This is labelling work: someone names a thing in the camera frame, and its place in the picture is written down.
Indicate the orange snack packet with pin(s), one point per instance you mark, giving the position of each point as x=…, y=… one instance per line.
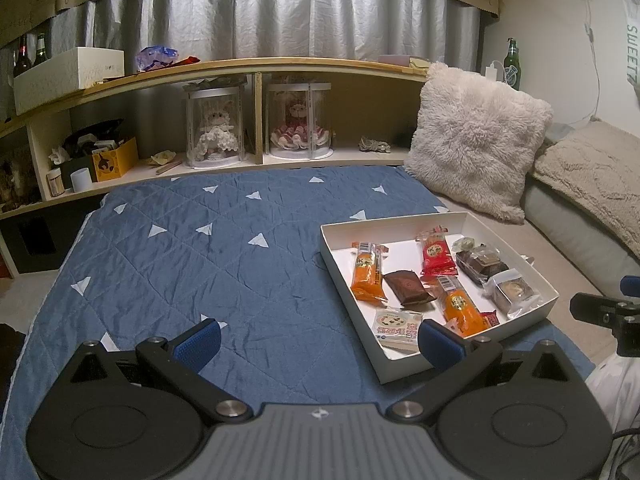
x=367, y=272
x=462, y=309

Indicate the black storage container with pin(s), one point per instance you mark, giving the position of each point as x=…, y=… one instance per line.
x=87, y=142

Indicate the fluffy white pillow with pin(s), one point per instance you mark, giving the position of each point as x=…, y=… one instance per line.
x=475, y=135

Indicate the small green glass bottle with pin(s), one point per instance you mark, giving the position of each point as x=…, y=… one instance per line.
x=40, y=51

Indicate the white charger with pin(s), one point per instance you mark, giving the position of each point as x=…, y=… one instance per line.
x=495, y=71

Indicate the clear dark candy packet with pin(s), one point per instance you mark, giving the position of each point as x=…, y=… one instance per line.
x=431, y=285

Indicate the silver curtain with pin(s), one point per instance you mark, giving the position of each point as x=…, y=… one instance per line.
x=300, y=20

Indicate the pink flat box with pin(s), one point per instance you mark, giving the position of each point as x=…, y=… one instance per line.
x=395, y=59

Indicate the clear round pastry packet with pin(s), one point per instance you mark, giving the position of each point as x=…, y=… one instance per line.
x=515, y=292

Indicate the large white storage box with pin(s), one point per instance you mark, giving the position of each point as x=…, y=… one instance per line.
x=67, y=77

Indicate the white cup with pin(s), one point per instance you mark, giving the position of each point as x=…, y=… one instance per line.
x=80, y=181

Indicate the white paper flower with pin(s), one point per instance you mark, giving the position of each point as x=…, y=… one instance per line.
x=57, y=155

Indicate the grey sofa cushion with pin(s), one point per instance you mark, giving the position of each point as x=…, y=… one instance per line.
x=570, y=230

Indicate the beige knit pillow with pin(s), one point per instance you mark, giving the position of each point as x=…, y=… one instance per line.
x=595, y=175

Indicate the white lettered banner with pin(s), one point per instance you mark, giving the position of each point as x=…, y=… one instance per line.
x=632, y=45

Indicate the wooden shelf unit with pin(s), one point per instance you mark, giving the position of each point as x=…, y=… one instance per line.
x=370, y=105

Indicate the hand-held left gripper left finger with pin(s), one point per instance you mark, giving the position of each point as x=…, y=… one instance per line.
x=200, y=342

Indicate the brown glass bottle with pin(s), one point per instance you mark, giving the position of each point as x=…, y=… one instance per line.
x=22, y=60

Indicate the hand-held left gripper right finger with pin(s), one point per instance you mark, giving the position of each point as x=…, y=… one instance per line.
x=440, y=342

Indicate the brown snack packet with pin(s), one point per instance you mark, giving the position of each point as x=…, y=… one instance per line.
x=407, y=287

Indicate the yellow cardboard box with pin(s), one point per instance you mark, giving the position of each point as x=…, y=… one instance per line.
x=115, y=161

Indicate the white shallow cardboard box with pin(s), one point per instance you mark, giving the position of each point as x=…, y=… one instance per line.
x=342, y=252

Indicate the white dress doll case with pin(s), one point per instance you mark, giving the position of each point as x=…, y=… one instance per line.
x=215, y=127

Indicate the pink dress doll case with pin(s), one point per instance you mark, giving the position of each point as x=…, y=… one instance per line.
x=299, y=122

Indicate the small white-lid jar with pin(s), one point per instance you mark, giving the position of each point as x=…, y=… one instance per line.
x=55, y=183

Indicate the blue plastic bag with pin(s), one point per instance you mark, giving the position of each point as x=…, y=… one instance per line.
x=157, y=57

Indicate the wooden stick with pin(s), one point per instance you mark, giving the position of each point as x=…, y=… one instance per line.
x=170, y=167

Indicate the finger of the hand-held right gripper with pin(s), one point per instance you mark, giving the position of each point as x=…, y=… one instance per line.
x=631, y=285
x=597, y=309

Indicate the long red snack packet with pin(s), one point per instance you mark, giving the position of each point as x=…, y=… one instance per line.
x=437, y=255

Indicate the white cloth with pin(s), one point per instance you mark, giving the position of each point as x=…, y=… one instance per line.
x=617, y=410

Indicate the framed picture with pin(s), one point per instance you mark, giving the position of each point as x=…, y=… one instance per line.
x=12, y=180

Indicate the black storage cube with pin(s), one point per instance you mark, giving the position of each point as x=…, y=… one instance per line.
x=35, y=242

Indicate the black snack packet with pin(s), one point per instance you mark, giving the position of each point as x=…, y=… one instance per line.
x=482, y=262

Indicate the seashell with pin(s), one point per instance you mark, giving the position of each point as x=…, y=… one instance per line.
x=162, y=157

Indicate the red wrapper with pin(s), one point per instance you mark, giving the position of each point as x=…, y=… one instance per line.
x=187, y=60

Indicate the tall green beer bottle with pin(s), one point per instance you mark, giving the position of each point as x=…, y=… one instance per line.
x=511, y=62

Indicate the beige lace ornament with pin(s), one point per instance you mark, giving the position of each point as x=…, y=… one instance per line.
x=375, y=145

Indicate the blue quilted blanket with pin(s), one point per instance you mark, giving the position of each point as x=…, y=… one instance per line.
x=200, y=260

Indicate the white printed snack packet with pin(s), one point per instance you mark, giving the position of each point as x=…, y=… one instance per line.
x=397, y=327

